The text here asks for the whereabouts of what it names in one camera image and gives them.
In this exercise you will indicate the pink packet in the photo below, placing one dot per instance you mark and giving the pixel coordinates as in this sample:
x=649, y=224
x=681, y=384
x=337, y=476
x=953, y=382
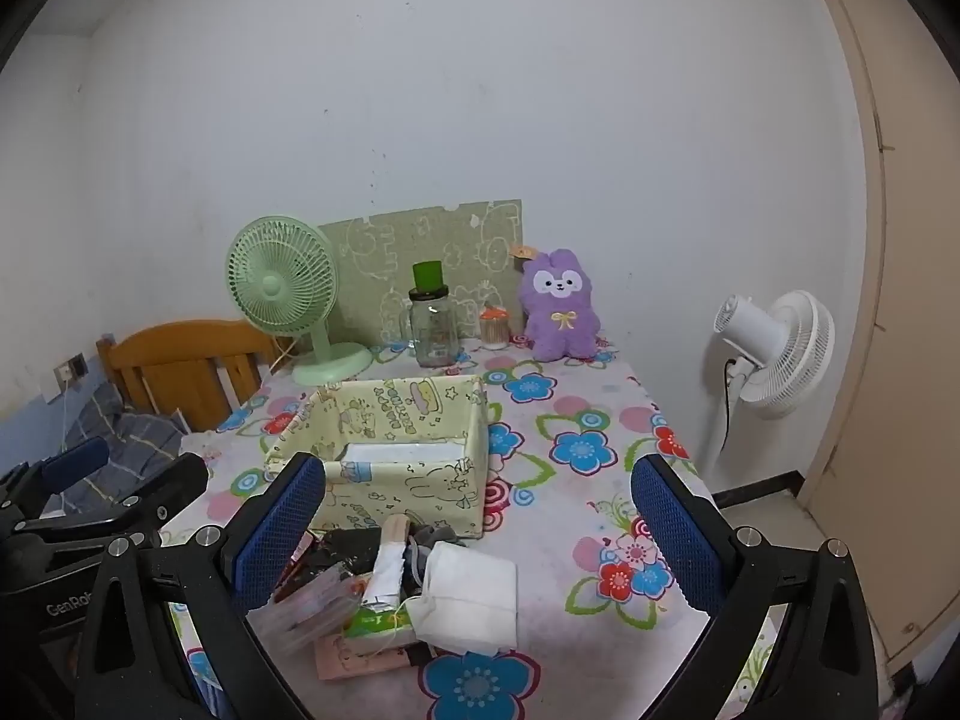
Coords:
x=360, y=658

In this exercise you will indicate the purple plush toy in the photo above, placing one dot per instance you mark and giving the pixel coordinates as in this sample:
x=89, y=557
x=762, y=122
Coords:
x=559, y=315

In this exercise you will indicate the green desk fan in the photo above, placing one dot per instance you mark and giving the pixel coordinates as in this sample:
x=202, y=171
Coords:
x=270, y=285

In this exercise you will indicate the wooden bed headboard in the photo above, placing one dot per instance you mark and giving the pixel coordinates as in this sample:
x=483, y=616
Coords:
x=172, y=375

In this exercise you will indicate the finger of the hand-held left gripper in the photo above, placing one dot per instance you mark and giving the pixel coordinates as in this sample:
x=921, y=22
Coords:
x=75, y=463
x=169, y=484

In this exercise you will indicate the yellow cartoon fabric storage box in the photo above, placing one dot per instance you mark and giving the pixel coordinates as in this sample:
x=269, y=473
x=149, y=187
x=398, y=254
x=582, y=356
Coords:
x=420, y=495

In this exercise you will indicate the blue plaid bedding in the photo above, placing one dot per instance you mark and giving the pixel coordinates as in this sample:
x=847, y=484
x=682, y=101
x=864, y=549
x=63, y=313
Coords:
x=142, y=435

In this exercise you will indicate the glass jar with green lid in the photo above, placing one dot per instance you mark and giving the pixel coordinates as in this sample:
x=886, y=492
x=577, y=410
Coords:
x=435, y=330

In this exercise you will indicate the floral tablecloth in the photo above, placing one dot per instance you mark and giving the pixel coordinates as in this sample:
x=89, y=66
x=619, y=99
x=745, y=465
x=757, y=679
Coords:
x=555, y=615

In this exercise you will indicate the cotton swab jar orange lid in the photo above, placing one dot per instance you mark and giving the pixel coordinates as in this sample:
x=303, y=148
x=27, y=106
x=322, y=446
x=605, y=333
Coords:
x=495, y=331

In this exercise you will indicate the clear plastic mask packet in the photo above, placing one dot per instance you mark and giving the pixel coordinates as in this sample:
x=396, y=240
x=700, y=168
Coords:
x=307, y=615

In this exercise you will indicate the dark grey fuzzy sock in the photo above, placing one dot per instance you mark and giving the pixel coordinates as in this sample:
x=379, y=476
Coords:
x=345, y=551

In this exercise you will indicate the wall socket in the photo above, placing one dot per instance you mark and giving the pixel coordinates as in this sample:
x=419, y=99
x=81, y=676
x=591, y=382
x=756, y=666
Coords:
x=71, y=371

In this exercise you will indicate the green tissue packet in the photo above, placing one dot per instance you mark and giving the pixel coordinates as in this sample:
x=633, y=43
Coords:
x=379, y=624

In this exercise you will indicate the beige wooden door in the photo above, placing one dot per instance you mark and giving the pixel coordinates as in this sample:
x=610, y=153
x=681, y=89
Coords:
x=900, y=465

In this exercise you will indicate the white cloth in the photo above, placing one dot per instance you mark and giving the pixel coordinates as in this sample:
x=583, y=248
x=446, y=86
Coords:
x=472, y=600

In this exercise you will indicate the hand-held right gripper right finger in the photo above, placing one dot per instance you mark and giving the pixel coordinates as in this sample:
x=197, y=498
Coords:
x=675, y=540

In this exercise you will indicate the white standing fan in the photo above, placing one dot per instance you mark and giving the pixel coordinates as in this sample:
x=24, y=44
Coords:
x=787, y=360

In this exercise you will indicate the green cartoon printed board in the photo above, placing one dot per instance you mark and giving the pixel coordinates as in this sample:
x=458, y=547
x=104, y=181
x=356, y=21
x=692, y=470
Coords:
x=450, y=232

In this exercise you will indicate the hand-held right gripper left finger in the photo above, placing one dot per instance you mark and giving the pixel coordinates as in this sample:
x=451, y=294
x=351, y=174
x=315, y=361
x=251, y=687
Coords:
x=277, y=532

